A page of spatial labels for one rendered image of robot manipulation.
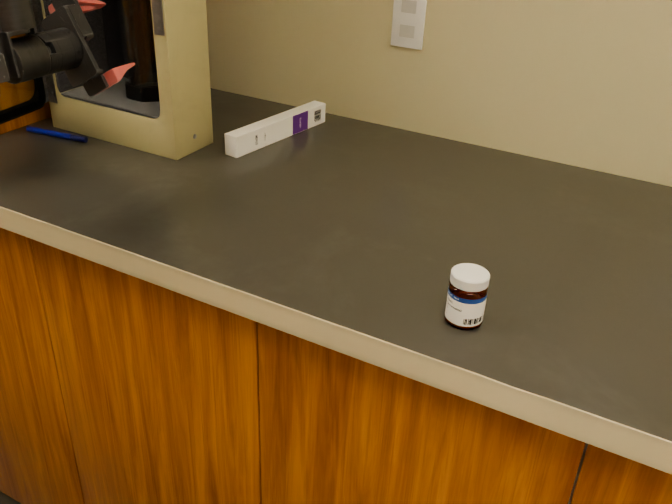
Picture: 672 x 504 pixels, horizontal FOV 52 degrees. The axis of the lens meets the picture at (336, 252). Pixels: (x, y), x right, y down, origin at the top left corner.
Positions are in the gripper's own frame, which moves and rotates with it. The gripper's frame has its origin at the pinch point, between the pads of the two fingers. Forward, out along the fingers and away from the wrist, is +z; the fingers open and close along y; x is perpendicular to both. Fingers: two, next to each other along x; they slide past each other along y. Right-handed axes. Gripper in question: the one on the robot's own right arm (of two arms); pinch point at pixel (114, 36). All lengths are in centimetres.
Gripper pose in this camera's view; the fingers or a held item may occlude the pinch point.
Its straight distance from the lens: 118.2
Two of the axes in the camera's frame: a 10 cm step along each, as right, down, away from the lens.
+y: -4.0, -8.9, -2.3
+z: 4.9, -4.2, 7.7
